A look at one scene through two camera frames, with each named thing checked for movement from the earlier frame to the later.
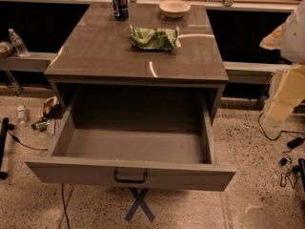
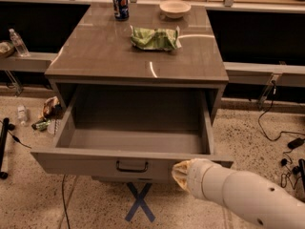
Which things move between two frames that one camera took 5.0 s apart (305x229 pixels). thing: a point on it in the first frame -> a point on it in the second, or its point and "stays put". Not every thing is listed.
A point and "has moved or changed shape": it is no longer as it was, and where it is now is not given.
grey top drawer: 133,136 has moved or changed shape
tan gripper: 294,37 -> 196,176
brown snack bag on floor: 52,109 stays put
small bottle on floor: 22,114 stays put
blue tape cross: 139,201 stays put
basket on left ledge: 6,50 stays put
